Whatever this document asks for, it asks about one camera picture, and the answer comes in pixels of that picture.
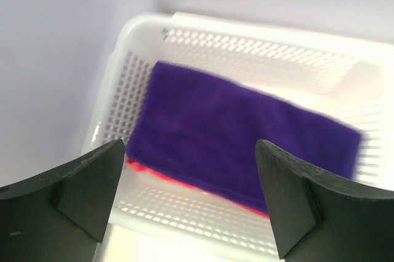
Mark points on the white empty plastic basket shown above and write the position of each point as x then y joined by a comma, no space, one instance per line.
152,220

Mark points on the pink towel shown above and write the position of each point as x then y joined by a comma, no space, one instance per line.
172,180

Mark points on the purple towel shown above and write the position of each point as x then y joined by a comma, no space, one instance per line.
201,130

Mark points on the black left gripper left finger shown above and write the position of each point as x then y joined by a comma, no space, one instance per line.
62,214

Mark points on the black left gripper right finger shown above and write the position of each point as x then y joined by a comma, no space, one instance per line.
316,215

